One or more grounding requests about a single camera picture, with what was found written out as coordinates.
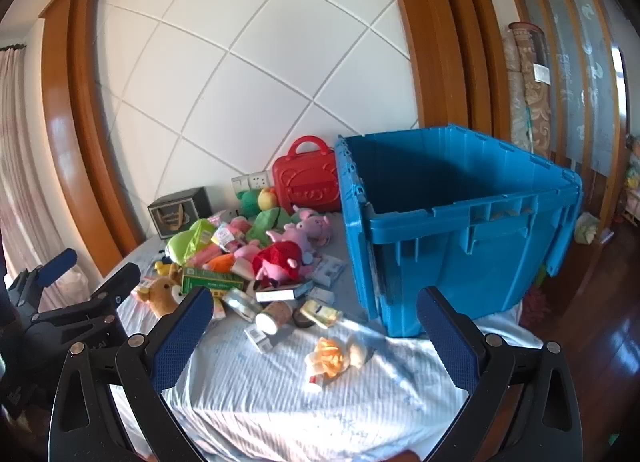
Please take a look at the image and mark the pale rolled carpet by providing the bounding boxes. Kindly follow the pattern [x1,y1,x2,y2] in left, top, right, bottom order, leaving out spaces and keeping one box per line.
[502,29,526,145]

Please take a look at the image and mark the green yellow plush toy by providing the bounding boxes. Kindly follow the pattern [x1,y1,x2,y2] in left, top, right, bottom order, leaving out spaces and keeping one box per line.
[237,187,279,218]

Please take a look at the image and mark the pale pink curtain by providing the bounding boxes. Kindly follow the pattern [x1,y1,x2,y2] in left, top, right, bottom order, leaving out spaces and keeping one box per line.
[0,46,92,314]

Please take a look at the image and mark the pink pig plush teal dress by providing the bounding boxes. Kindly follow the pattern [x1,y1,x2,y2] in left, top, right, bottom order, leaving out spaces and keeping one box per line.
[292,206,334,248]

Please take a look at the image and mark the clear packing tape roll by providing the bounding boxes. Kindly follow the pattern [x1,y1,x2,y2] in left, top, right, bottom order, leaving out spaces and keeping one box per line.
[222,288,264,319]

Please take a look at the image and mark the brown bear plush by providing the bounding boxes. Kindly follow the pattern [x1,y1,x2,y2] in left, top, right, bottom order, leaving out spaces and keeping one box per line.
[131,266,187,319]

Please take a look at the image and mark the dark box with gold emblem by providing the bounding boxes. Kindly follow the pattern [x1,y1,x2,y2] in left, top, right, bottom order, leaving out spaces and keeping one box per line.
[147,187,214,241]

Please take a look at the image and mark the pink pig plush orange dress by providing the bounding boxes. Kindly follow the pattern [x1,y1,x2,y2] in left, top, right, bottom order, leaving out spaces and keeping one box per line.
[204,241,262,274]

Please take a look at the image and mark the white wall socket panel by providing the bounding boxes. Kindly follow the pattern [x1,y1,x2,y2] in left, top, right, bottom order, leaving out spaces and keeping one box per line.
[231,169,274,193]

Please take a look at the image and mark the orange yellow plush toy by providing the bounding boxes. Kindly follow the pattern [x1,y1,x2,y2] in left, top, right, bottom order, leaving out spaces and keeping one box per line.
[305,336,369,386]

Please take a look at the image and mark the white sachet packets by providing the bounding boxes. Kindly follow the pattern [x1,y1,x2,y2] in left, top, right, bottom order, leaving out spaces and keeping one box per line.
[312,257,347,288]

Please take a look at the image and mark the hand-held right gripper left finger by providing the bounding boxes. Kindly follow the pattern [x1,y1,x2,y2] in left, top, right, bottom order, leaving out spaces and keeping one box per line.
[48,286,215,462]

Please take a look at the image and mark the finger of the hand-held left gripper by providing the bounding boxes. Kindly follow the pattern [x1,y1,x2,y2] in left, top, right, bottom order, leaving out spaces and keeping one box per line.
[5,248,78,304]
[30,263,142,343]

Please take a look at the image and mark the pink pig plush red dress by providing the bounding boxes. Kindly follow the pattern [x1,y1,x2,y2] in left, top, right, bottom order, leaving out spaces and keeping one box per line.
[251,224,322,289]

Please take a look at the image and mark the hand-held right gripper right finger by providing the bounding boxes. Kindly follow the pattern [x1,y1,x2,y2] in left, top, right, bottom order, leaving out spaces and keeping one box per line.
[416,286,584,462]

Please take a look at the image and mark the long white box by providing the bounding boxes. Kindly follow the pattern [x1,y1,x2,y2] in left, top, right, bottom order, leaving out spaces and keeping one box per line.
[255,287,297,304]

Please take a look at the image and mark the magenta fluffy item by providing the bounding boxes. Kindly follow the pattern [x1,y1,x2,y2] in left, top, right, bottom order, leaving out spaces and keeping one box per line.
[521,287,552,329]

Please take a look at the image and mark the green carton box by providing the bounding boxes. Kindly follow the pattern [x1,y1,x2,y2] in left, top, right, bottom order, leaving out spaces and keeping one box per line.
[182,267,246,296]

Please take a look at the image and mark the brown rolled carpet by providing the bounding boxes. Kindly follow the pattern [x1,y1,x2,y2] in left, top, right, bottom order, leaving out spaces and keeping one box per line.
[509,21,555,159]

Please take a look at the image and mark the wooden wall frame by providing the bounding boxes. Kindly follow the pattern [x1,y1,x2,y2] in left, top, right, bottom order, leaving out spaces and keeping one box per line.
[39,0,512,278]

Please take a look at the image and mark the white green bundle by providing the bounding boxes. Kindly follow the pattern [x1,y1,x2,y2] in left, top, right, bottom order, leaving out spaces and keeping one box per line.
[574,212,599,246]

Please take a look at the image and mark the pink tissue pack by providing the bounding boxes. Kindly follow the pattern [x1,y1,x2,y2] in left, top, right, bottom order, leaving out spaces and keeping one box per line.
[187,247,221,269]

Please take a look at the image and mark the wooden frosted glass partition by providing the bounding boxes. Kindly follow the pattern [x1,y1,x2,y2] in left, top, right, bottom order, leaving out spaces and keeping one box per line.
[492,0,632,224]

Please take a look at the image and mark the colourful snack pack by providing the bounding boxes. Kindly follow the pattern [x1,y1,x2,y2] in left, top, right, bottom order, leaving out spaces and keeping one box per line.
[212,222,241,249]

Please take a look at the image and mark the green cloth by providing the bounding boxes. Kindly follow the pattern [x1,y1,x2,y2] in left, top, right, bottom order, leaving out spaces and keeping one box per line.
[247,207,296,248]

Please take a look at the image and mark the blue plastic crate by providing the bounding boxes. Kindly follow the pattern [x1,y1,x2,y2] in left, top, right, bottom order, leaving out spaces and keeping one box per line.
[334,124,584,339]

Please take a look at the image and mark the red toy suitcase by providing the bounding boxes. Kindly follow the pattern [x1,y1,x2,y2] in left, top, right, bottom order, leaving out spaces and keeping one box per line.
[272,136,344,214]

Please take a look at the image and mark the yellow white packet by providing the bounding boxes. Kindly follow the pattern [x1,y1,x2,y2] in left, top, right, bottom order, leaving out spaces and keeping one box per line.
[301,299,344,329]

